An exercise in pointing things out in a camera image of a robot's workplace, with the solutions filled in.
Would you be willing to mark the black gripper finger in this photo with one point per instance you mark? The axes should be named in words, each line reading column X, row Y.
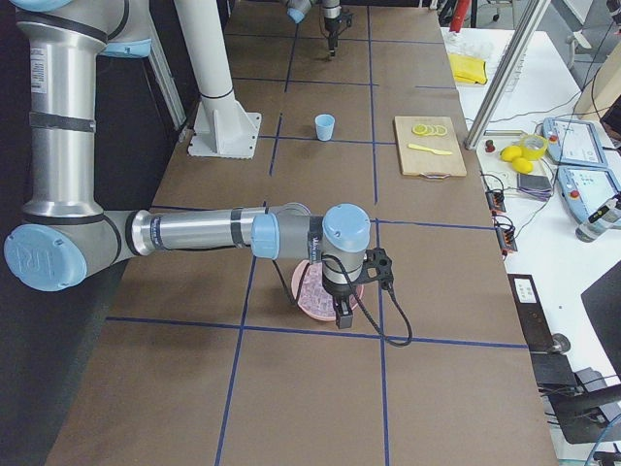
column 332, row 45
column 343, row 312

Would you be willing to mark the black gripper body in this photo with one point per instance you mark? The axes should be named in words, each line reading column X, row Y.
column 337, row 292
column 331, row 22

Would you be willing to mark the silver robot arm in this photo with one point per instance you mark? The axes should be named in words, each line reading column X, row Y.
column 332, row 14
column 67, row 236

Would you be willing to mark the clear ice cubes pile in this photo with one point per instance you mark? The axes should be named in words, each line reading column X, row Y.
column 314, row 300

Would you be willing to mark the light blue plastic cup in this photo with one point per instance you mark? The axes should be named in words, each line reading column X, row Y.
column 324, row 127

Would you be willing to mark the pink bowl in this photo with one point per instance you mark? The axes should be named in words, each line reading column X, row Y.
column 297, row 279

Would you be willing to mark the lemon slice bottom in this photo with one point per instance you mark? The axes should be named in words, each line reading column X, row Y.
column 420, row 129

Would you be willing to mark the white pillar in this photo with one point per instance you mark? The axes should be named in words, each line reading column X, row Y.
column 202, row 32

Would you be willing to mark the yellow cloth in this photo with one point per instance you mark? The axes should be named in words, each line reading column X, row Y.
column 467, row 69

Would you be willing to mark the bamboo cutting board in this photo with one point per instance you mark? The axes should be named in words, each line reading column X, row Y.
column 442, row 135

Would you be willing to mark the yellow plastic knife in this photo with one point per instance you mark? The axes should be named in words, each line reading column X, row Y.
column 430, row 150

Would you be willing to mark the black power strip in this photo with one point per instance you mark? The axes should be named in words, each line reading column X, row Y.
column 496, row 201

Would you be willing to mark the whole lemon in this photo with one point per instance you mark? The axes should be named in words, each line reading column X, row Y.
column 510, row 153
column 522, row 165

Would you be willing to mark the yellow tape roll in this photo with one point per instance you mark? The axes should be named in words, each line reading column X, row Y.
column 533, row 146

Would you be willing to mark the teach pendant upper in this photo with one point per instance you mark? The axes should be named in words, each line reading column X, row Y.
column 573, row 142

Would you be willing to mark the teach pendant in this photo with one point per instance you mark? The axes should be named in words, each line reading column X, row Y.
column 573, row 142
column 585, row 189

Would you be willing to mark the teach pendant lower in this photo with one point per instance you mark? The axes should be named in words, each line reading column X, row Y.
column 585, row 189

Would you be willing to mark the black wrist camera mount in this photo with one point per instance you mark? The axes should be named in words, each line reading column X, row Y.
column 377, row 267
column 346, row 19

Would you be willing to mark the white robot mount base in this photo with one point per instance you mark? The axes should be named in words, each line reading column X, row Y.
column 224, row 130

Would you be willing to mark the aluminium frame post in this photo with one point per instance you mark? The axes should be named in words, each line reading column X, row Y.
column 520, row 40

